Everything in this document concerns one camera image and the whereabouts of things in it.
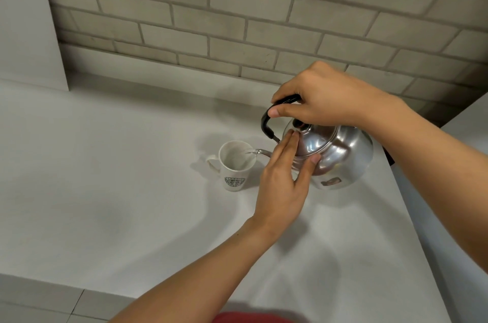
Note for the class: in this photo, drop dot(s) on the person's right thumb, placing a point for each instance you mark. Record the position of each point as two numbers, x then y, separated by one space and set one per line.
284 110

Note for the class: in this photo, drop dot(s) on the person's left forearm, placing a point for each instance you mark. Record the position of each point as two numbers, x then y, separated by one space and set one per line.
198 280

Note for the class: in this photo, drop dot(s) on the person's right hand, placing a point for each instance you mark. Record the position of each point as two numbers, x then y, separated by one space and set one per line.
335 99

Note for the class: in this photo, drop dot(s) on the person's left thumb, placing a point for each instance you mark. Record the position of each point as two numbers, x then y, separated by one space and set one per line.
307 172

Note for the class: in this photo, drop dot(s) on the person's left hand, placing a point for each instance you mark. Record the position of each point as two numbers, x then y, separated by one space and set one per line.
280 197

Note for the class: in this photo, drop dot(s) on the person's right forearm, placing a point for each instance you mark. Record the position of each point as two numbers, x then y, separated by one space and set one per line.
438 166

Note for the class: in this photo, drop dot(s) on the white mug green emblem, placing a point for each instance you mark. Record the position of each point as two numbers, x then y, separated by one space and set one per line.
233 172

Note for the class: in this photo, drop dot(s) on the person's red garment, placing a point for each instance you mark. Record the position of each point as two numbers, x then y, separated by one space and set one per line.
255 317

